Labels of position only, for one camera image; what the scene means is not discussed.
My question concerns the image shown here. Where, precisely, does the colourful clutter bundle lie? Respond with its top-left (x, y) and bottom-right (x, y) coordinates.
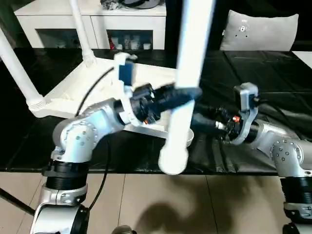
top-left (101, 0), bottom-right (122, 10)

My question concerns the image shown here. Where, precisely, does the grey pillow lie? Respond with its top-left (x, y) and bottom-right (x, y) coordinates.
top-left (219, 10), bottom-right (299, 52)

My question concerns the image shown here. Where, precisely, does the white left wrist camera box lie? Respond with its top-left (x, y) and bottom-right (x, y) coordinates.
top-left (113, 53), bottom-right (138, 98)

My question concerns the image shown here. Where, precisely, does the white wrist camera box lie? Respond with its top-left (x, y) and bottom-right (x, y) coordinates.
top-left (113, 53), bottom-right (138, 98)
top-left (233, 83), bottom-right (260, 117)

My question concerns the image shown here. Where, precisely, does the white plastic table leg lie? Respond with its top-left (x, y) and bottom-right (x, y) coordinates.
top-left (70, 0), bottom-right (97, 66)
top-left (158, 0), bottom-right (216, 175)
top-left (0, 27), bottom-right (45, 111)

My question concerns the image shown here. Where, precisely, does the white flat board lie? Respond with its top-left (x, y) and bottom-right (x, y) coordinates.
top-left (292, 51), bottom-right (312, 64)

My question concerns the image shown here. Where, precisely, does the white plastic table top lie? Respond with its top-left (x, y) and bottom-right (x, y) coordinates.
top-left (29, 54), bottom-right (195, 147)

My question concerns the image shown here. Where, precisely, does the black cabinet with yellow label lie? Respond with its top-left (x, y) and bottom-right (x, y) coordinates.
top-left (166, 0), bottom-right (230, 50)

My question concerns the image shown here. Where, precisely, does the white sideboard cabinet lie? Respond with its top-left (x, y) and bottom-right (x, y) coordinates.
top-left (15, 0), bottom-right (166, 49)

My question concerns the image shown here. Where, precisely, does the grey bag with black strap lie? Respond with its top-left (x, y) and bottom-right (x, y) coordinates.
top-left (122, 0), bottom-right (161, 9)

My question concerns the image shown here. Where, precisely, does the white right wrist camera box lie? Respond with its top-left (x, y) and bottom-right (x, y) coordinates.
top-left (233, 83), bottom-right (260, 117)

